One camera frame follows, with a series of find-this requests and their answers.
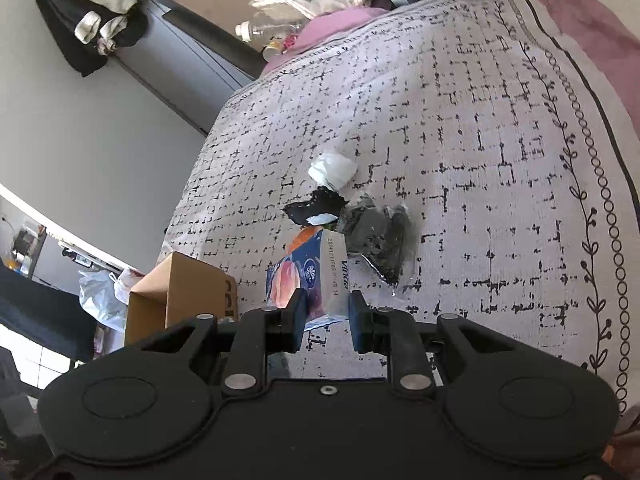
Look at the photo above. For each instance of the clear plastic bottle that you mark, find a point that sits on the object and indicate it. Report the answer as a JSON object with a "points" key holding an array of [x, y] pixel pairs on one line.
{"points": [[265, 27]]}

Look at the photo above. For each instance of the cardboard box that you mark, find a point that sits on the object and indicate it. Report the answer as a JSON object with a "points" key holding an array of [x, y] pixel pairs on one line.
{"points": [[170, 290]]}

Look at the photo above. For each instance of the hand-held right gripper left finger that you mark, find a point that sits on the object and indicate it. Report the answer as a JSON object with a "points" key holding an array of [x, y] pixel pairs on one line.
{"points": [[296, 312]]}

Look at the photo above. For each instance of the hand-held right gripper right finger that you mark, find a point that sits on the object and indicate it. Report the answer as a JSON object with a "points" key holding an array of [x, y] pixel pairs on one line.
{"points": [[358, 312]]}

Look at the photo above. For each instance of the dark chair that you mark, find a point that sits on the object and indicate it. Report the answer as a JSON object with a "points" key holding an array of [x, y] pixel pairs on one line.
{"points": [[40, 310]]}

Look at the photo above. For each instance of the brown framed panel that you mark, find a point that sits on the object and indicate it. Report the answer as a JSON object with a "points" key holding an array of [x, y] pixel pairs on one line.
{"points": [[210, 10]]}

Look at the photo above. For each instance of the blue tissue pack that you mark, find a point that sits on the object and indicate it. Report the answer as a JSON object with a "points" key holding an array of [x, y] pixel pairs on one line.
{"points": [[320, 270]]}

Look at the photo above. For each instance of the white plastic bag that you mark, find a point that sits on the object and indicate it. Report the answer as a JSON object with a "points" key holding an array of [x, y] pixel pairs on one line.
{"points": [[100, 295]]}

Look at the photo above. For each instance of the pile of dark and white clothes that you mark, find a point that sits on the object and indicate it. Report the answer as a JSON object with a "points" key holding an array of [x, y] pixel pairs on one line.
{"points": [[80, 5]]}

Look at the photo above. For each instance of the black torn wrapper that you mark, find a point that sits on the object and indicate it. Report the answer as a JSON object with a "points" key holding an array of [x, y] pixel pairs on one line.
{"points": [[320, 202]]}

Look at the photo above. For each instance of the white black patterned blanket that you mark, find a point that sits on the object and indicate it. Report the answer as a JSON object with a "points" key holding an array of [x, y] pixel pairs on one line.
{"points": [[450, 135]]}

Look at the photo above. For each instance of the grey socks in clear bag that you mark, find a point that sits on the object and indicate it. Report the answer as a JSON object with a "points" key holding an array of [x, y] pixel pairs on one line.
{"points": [[375, 235]]}

